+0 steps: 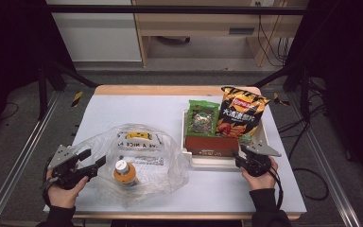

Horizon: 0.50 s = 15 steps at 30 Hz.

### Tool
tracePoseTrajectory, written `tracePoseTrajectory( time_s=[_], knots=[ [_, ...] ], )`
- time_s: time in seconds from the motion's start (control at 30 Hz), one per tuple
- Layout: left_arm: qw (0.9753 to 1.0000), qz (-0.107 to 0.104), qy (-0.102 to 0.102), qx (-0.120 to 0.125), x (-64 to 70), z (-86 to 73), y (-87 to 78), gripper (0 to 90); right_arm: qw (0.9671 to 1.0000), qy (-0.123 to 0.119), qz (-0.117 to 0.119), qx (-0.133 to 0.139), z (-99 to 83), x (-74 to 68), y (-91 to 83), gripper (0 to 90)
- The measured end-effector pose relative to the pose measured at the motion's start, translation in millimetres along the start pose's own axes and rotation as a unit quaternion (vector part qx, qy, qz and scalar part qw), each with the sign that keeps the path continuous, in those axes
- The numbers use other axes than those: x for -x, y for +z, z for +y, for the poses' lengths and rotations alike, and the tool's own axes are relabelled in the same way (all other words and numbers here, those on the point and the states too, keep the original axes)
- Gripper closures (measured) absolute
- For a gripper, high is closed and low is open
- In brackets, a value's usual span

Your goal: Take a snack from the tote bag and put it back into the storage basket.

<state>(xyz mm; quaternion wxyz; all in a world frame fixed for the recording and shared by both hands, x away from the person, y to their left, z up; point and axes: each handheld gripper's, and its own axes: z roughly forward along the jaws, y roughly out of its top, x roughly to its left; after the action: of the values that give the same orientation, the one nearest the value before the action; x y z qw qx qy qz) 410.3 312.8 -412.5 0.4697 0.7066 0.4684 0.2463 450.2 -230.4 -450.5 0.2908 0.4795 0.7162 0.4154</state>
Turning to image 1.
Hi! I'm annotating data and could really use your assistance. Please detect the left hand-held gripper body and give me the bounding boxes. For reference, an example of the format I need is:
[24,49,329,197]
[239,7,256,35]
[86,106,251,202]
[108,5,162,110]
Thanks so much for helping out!
[45,144,98,190]

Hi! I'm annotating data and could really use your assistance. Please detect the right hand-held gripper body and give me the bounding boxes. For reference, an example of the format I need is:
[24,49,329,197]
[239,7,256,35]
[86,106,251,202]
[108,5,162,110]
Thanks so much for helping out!
[235,143,282,178]

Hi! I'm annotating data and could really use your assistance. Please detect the white tray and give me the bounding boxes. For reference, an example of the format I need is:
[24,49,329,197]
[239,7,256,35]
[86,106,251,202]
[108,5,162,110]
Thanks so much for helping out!
[181,108,272,169]

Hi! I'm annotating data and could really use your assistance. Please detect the brown box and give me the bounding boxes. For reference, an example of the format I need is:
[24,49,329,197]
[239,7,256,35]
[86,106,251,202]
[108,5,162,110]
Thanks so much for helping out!
[184,135,240,158]

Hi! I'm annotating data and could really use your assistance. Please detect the orange juice bottle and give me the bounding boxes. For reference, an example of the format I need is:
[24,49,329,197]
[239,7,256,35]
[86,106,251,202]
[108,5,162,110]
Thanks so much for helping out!
[112,159,139,187]

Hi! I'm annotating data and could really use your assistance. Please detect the orange black chip bag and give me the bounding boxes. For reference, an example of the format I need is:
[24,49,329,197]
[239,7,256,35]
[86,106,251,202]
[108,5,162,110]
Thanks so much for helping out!
[216,85,270,146]

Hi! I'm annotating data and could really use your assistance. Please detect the green snack packet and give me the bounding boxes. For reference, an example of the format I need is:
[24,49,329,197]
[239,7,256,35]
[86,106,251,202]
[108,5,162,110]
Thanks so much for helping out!
[187,99,221,137]

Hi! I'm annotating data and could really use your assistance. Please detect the clear plastic bag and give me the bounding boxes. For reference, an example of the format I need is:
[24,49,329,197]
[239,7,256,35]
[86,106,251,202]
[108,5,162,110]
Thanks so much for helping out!
[72,123,190,207]

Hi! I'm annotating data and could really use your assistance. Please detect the person's right hand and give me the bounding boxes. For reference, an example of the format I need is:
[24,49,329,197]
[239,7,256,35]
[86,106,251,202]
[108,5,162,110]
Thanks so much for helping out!
[240,157,279,191]

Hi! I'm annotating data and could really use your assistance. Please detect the person's left hand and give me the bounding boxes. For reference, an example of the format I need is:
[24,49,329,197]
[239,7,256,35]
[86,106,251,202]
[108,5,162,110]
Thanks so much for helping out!
[45,169,89,209]

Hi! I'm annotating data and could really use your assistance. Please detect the yellow black tape piece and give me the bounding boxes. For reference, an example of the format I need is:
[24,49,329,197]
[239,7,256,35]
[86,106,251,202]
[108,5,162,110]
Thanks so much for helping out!
[272,92,291,107]
[71,90,84,108]

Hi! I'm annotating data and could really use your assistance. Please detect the white table mat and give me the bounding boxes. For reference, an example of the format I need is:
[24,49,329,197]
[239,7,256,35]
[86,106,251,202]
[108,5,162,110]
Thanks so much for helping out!
[43,94,307,216]

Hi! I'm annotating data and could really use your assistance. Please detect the black stand leg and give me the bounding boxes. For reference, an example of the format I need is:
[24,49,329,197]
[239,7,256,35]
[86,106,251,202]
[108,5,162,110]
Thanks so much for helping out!
[250,62,311,121]
[37,60,100,121]

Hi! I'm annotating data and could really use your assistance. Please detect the wooden table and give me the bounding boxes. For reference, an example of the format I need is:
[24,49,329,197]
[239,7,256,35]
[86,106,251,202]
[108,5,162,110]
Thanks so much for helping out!
[60,84,301,220]

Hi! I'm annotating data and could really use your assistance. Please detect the white cabinet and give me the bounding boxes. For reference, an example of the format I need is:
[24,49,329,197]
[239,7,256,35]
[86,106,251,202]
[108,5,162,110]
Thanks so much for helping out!
[45,0,143,62]

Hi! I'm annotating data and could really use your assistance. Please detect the black curtain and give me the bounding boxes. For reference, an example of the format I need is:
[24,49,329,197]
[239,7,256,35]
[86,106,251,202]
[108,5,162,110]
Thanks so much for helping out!
[0,0,74,140]
[283,0,363,183]

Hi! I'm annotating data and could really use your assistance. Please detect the wooden desk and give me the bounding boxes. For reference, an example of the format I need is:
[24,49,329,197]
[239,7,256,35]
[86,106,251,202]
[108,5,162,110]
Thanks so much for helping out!
[131,0,310,68]

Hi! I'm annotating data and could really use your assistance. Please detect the black horizontal bar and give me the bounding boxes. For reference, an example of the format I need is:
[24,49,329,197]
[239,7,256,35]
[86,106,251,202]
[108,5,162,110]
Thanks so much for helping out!
[43,4,308,16]

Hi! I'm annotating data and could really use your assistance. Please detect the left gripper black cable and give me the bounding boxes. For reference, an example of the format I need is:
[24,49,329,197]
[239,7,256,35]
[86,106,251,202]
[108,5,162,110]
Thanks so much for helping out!
[41,176,60,207]

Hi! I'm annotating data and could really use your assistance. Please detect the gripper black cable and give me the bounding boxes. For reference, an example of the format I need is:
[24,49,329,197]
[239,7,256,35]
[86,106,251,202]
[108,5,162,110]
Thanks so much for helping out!
[41,176,60,207]
[266,165,285,211]

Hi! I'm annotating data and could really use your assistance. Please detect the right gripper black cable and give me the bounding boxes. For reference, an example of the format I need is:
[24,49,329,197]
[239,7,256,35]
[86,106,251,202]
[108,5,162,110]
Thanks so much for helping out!
[266,165,285,211]

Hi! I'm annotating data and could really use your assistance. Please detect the aluminium rail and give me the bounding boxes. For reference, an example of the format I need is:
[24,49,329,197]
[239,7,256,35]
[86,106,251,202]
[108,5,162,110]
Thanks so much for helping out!
[0,91,61,227]
[287,91,362,227]

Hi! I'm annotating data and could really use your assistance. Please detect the black floor cables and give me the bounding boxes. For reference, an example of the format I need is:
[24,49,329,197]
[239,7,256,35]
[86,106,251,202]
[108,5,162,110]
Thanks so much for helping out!
[277,79,329,155]

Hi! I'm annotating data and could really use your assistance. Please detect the black floor cable loop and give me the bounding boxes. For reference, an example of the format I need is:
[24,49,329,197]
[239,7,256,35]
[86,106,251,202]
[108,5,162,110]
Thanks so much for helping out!
[292,167,330,201]

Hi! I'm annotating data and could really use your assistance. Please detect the thin floor cable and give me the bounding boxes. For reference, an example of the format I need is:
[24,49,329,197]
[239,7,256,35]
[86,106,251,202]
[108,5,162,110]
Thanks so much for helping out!
[0,102,20,121]

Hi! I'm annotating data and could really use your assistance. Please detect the black desk cables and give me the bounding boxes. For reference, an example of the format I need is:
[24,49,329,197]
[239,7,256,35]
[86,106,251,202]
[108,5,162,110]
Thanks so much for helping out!
[254,1,292,67]

